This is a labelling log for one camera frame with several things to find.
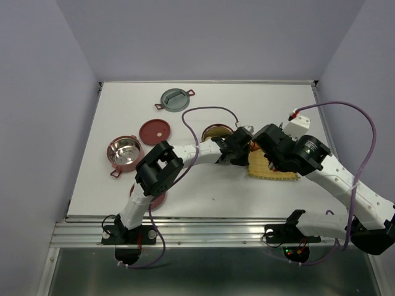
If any orange toy chicken wing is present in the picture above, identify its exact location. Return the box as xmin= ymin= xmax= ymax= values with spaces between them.
xmin=250 ymin=141 xmax=260 ymax=152

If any red steel lunch bowl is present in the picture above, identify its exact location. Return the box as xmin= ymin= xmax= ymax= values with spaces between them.
xmin=201 ymin=123 xmax=233 ymax=142

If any yellow bamboo mat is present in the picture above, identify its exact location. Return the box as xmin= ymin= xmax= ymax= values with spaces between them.
xmin=247 ymin=150 xmax=299 ymax=181

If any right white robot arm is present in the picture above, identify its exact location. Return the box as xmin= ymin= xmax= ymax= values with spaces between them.
xmin=252 ymin=124 xmax=394 ymax=255

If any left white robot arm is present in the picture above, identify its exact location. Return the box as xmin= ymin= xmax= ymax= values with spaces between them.
xmin=114 ymin=127 xmax=252 ymax=243

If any grey lid with red clips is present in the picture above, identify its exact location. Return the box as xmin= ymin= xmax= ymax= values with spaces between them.
xmin=154 ymin=88 xmax=196 ymax=112

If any red lid near back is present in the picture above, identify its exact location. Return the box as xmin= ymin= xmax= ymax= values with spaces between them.
xmin=139 ymin=118 xmax=171 ymax=146

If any red lid near front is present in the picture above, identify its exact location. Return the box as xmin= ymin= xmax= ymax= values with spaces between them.
xmin=129 ymin=184 xmax=167 ymax=211

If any red steel bowl with clips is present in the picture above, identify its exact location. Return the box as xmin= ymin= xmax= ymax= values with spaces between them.
xmin=106 ymin=135 xmax=145 ymax=178

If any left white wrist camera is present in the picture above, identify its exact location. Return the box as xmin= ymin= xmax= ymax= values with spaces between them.
xmin=243 ymin=125 xmax=254 ymax=134

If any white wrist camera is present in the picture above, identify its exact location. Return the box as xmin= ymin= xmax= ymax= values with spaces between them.
xmin=243 ymin=125 xmax=254 ymax=134
xmin=283 ymin=115 xmax=311 ymax=140

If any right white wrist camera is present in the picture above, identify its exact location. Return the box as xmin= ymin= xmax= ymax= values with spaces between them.
xmin=283 ymin=115 xmax=311 ymax=140

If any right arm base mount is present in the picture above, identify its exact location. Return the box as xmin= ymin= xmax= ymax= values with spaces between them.
xmin=260 ymin=224 xmax=322 ymax=264

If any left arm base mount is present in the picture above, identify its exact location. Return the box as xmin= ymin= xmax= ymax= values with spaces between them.
xmin=101 ymin=225 xmax=157 ymax=268

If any aluminium front rail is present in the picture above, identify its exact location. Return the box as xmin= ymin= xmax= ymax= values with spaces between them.
xmin=49 ymin=218 xmax=378 ymax=247

